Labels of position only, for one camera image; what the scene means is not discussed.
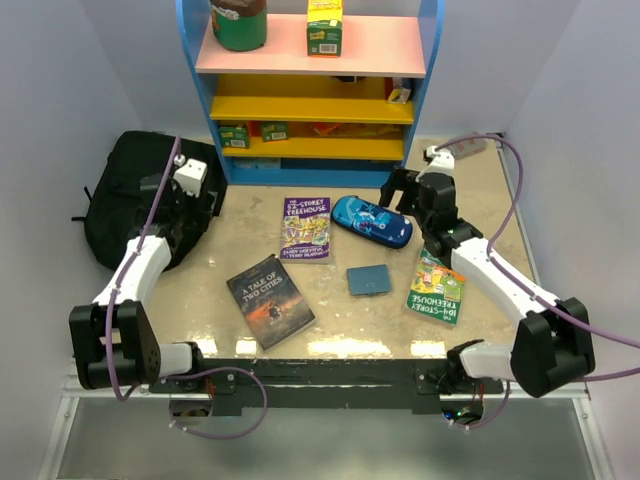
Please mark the blue shark pencil case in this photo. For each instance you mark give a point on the blue shark pencil case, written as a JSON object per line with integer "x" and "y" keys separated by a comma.
{"x": 372, "y": 222}

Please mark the orange yellow snack packets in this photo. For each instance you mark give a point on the orange yellow snack packets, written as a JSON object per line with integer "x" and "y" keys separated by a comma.
{"x": 353, "y": 130}

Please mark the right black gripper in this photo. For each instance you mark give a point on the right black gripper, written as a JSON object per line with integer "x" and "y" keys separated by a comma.
{"x": 399, "y": 179}

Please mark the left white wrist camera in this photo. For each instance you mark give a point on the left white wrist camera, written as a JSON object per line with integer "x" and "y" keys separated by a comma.
{"x": 190, "y": 177}

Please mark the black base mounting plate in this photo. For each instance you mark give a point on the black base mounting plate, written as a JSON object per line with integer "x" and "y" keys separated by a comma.
{"x": 404, "y": 384}

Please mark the right small green box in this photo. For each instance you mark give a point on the right small green box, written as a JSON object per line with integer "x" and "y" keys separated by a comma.
{"x": 274, "y": 131}

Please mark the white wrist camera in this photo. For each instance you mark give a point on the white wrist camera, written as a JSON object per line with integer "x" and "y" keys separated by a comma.
{"x": 190, "y": 177}
{"x": 438, "y": 160}

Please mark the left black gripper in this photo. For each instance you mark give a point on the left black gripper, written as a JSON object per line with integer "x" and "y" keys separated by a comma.
{"x": 197, "y": 219}

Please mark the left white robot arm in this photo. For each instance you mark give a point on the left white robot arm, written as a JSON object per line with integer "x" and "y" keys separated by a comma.
{"x": 113, "y": 342}

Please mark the left small green box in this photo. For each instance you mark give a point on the left small green box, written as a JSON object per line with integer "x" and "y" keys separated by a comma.
{"x": 234, "y": 136}

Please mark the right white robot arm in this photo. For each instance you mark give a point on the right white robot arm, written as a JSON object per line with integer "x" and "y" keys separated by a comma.
{"x": 552, "y": 345}

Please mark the purple 52-storey treehouse book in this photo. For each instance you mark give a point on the purple 52-storey treehouse book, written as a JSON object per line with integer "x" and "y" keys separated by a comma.
{"x": 305, "y": 236}

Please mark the yellow green carton box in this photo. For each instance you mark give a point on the yellow green carton box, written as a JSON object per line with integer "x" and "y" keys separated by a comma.
{"x": 324, "y": 28}

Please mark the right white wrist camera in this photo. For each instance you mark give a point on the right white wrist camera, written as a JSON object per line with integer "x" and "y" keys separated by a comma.
{"x": 438, "y": 160}

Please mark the green 104-storey treehouse book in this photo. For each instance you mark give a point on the green 104-storey treehouse book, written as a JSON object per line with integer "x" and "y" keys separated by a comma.
{"x": 436, "y": 291}

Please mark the small green box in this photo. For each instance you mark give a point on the small green box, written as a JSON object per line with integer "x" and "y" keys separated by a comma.
{"x": 234, "y": 136}
{"x": 274, "y": 131}

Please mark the dark tale two cities book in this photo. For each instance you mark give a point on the dark tale two cities book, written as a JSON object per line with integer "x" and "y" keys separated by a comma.
{"x": 270, "y": 302}

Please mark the black backpack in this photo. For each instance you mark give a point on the black backpack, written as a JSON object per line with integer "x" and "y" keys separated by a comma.
{"x": 122, "y": 199}

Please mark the grey red packet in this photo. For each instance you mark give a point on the grey red packet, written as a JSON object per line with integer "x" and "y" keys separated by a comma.
{"x": 466, "y": 147}

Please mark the green cylindrical canister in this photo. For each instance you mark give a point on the green cylindrical canister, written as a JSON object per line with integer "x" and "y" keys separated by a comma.
{"x": 239, "y": 25}

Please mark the blue shelf unit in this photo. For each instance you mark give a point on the blue shelf unit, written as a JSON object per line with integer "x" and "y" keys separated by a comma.
{"x": 280, "y": 82}

